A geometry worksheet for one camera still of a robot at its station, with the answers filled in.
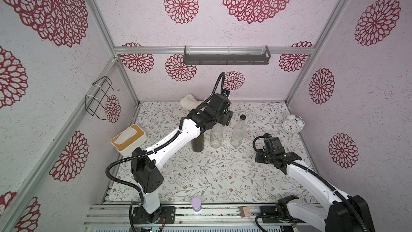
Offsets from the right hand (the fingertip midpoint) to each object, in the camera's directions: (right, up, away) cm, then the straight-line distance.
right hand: (257, 152), depth 86 cm
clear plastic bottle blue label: (-6, +9, +17) cm, 20 cm away
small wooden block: (-9, -24, -13) cm, 29 cm away
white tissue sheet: (-76, +8, +8) cm, 77 cm away
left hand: (-20, +22, -8) cm, 30 cm away
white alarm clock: (+25, +14, +10) cm, 31 cm away
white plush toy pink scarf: (-39, +29, +19) cm, 52 cm away
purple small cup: (-32, -18, -18) cm, 41 cm away
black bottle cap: (-10, +19, -8) cm, 23 cm away
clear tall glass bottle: (-21, +8, +14) cm, 27 cm away
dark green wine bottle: (-32, +4, +3) cm, 32 cm away
